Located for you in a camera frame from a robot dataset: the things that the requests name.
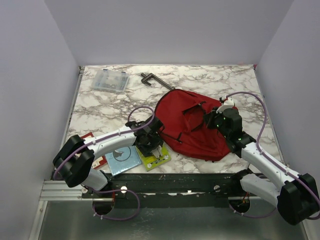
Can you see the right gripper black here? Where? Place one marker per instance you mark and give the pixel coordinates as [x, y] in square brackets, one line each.
[209, 117]

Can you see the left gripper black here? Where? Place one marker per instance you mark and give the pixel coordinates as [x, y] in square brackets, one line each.
[147, 151]

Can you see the silver folding knife tool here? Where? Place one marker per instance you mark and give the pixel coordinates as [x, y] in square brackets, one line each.
[157, 153]

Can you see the red backpack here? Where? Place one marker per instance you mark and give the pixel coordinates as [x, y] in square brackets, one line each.
[184, 129]

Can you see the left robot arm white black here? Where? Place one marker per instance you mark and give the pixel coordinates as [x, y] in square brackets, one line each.
[74, 160]

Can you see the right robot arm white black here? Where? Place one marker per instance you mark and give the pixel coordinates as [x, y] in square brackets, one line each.
[294, 195]

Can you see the green booklet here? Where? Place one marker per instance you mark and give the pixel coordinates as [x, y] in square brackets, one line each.
[151, 162]

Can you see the light blue book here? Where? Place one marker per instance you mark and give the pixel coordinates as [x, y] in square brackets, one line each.
[122, 160]

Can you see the red book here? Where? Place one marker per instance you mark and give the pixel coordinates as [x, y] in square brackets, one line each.
[99, 162]

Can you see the clear plastic organizer box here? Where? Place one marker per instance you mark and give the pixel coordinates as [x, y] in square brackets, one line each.
[110, 81]

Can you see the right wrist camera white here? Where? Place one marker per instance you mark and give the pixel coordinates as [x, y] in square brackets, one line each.
[226, 103]

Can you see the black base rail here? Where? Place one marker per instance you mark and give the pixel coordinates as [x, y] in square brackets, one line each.
[171, 190]

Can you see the aluminium extrusion rail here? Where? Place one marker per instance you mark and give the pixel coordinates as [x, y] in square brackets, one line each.
[59, 191]

